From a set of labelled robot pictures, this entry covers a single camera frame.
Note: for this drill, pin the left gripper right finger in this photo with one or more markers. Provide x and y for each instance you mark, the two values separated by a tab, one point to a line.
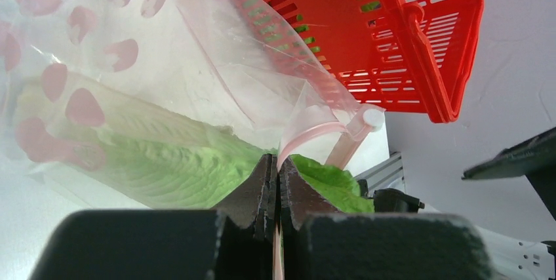
300	203

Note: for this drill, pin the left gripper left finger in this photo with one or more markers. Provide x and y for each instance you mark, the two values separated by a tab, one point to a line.
245	227

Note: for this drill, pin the green napa cabbage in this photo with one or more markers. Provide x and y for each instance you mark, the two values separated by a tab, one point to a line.
183	139

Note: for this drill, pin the clear pink-dotted zip bag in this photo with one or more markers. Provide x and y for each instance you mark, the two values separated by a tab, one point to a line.
155	35

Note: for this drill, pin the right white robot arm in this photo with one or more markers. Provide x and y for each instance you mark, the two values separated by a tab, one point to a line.
512	258

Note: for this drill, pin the red plastic basket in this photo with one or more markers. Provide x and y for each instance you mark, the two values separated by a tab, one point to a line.
411	56

